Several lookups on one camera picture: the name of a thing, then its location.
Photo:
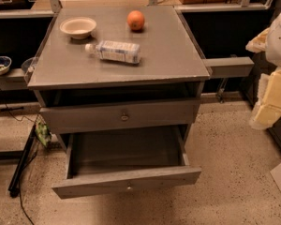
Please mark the clear plastic water bottle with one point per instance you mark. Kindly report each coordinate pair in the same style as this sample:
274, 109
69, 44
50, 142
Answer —
116, 51

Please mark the orange fruit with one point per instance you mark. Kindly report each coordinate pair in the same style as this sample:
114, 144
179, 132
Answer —
135, 20

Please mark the clear plastic container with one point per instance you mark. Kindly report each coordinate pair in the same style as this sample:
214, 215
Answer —
28, 67

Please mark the blue patterned bowl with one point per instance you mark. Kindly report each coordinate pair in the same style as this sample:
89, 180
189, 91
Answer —
5, 63

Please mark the grey side shelf beam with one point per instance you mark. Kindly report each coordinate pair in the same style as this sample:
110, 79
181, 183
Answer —
231, 67

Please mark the dark grey side cabinet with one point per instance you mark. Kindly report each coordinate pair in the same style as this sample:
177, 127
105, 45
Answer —
249, 85

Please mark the green chip bag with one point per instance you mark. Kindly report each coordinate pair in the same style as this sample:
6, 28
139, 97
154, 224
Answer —
43, 133

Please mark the grey drawer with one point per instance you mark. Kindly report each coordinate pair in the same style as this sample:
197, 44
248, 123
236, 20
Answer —
136, 114
125, 160

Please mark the grey drawer cabinet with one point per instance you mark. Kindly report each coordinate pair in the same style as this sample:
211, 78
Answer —
169, 68

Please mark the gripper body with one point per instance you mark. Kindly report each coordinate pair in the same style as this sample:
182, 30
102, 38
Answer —
280, 41

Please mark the white paper bowl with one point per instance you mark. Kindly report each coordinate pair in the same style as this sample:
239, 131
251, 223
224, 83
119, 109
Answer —
78, 27

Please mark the black floor bar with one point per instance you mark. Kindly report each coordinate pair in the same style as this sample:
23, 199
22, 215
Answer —
13, 186

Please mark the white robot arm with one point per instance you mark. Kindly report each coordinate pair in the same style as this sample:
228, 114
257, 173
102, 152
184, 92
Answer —
267, 110

